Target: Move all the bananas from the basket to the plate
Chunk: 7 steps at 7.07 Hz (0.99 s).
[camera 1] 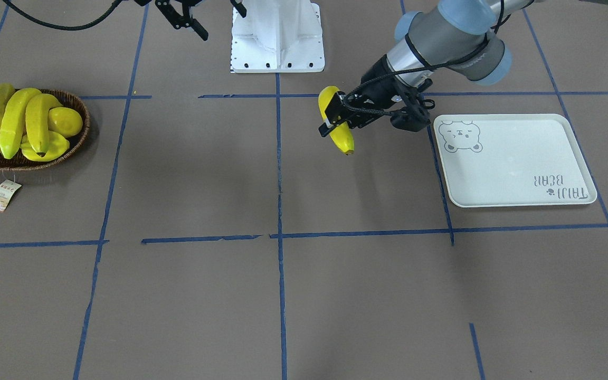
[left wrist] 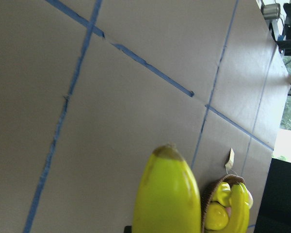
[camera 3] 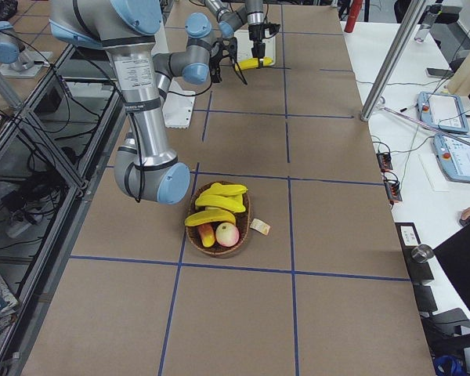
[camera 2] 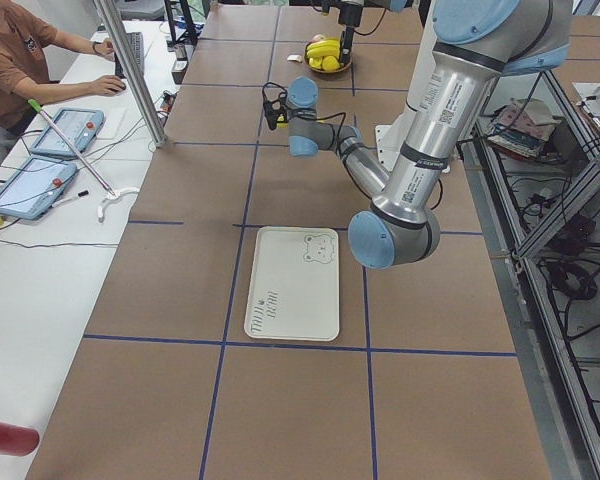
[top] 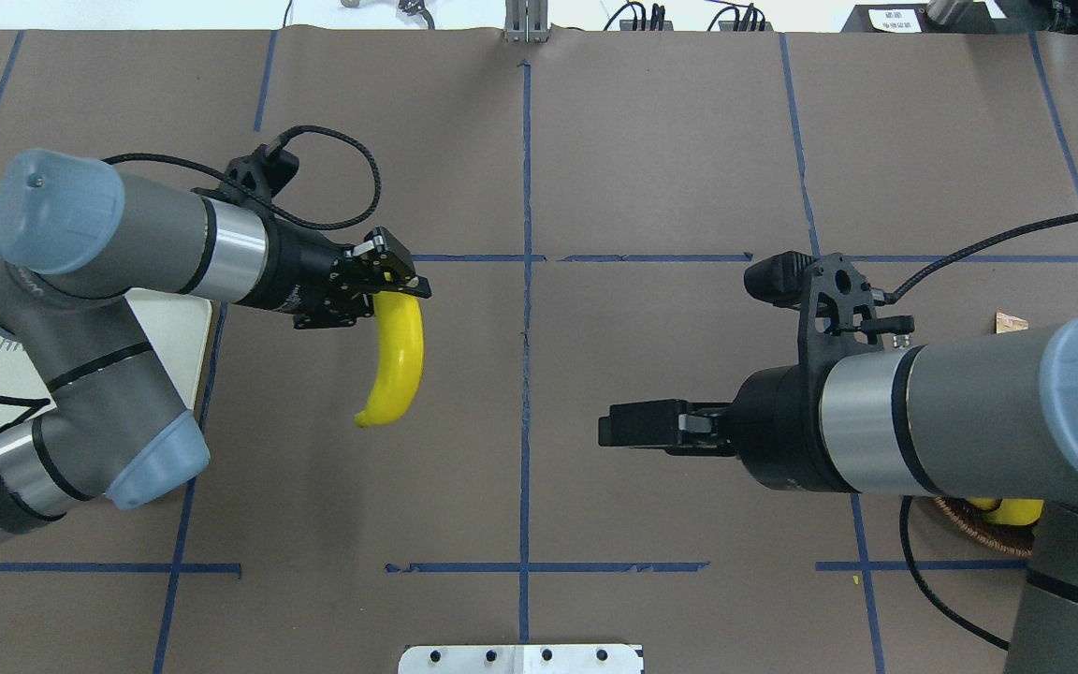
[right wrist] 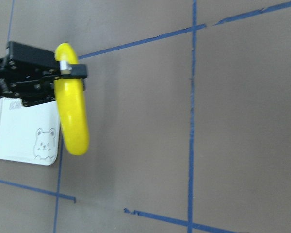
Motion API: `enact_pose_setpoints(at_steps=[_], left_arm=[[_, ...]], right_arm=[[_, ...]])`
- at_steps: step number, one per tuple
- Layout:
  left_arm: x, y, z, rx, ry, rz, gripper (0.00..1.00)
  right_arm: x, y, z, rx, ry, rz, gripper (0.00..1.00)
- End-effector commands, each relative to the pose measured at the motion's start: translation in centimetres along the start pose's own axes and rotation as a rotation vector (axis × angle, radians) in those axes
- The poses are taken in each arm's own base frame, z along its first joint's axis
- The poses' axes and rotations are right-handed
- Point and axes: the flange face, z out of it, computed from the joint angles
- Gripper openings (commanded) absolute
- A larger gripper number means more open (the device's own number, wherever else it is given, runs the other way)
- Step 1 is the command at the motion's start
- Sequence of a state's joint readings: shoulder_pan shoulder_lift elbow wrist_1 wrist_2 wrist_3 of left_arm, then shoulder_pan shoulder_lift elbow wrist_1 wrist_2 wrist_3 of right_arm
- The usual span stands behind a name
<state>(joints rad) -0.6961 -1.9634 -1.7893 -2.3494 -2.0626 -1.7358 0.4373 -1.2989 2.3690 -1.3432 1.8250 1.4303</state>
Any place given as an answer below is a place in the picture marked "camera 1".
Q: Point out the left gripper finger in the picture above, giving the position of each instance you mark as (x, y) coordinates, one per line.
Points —
(334, 107)
(329, 125)

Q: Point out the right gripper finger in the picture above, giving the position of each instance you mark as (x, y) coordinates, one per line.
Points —
(239, 7)
(199, 29)

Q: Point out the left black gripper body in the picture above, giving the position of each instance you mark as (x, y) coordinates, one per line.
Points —
(379, 86)

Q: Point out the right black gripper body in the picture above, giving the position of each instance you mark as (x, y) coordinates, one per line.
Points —
(179, 16)

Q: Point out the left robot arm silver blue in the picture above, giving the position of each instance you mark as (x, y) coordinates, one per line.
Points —
(457, 35)

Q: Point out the white bear tray plate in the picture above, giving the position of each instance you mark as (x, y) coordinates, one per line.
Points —
(512, 160)

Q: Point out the yellow lemon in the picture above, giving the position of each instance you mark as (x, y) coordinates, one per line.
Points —
(64, 121)

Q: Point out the paper price tag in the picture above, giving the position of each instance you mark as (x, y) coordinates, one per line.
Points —
(8, 188)

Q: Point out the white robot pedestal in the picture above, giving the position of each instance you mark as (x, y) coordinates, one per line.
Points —
(277, 37)

